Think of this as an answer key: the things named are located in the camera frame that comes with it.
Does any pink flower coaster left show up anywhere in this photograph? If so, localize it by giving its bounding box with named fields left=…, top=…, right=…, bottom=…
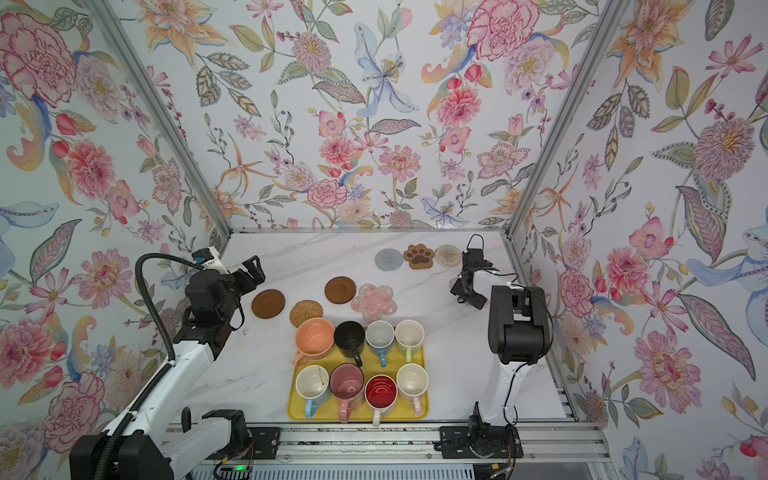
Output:
left=351, top=284, right=397, bottom=323

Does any red interior white mug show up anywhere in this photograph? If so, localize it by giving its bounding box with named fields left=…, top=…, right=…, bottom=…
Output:
left=364, top=374, right=399, bottom=427

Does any white mug blue handle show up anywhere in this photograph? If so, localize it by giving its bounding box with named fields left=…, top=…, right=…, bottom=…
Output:
left=365, top=320, right=395, bottom=367

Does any black mug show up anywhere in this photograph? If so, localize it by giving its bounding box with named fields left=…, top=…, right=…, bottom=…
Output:
left=334, top=321, right=366, bottom=368

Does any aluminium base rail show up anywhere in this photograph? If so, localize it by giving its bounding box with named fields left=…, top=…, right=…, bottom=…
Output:
left=95, top=419, right=619, bottom=480

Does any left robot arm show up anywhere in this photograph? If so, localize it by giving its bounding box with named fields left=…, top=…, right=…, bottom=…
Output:
left=69, top=247, right=266, bottom=479

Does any cream mug blue handle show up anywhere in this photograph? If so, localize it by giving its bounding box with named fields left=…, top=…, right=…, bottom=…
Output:
left=294, top=365, right=331, bottom=419

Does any grey round coaster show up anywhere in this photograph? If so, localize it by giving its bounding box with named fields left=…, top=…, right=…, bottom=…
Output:
left=374, top=248, right=404, bottom=271

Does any yellow tray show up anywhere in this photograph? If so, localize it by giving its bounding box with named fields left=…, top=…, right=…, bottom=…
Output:
left=287, top=346, right=430, bottom=425

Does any white mug green handle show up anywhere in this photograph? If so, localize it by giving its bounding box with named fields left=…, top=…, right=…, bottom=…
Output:
left=395, top=319, right=425, bottom=363

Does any cream mug pink handle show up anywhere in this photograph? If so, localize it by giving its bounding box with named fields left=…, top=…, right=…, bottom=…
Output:
left=396, top=363, right=429, bottom=416

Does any brown paw coaster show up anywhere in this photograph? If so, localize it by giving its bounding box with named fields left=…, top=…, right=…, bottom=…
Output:
left=403, top=243, right=435, bottom=270

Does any dark brown round coaster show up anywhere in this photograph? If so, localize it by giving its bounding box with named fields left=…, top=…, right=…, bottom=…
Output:
left=324, top=276, right=357, bottom=305

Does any dusty pink mug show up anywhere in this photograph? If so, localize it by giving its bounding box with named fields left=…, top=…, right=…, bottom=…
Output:
left=330, top=363, right=365, bottom=423

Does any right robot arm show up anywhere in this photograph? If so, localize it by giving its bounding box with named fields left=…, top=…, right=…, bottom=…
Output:
left=435, top=247, right=554, bottom=464

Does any orange mug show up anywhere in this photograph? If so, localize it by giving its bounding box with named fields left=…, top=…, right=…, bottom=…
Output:
left=292, top=318, right=335, bottom=366

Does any woven rattan round coaster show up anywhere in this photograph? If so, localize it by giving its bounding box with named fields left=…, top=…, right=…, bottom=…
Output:
left=289, top=300, right=323, bottom=328

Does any patterned round white coaster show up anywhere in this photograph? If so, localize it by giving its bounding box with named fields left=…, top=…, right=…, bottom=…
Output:
left=434, top=244, right=462, bottom=268

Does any brown wooden round coaster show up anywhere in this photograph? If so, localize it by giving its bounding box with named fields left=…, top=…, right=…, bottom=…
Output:
left=251, top=289, right=286, bottom=319

